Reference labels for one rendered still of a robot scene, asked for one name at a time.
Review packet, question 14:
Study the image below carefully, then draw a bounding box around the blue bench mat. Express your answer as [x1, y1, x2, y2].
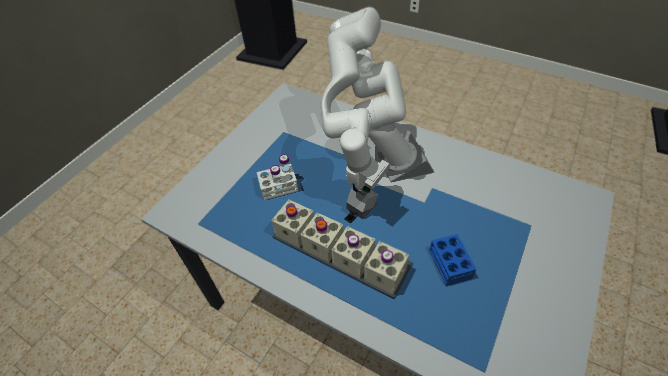
[198, 132, 531, 373]

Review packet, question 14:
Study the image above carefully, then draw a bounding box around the white tube rack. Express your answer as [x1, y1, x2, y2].
[257, 165, 298, 200]

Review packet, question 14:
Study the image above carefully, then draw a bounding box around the beige bucket adapter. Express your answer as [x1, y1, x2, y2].
[271, 200, 314, 248]
[364, 241, 409, 295]
[331, 227, 375, 278]
[301, 213, 344, 263]

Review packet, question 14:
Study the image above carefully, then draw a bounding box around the blue tube rack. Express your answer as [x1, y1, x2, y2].
[429, 235, 476, 286]

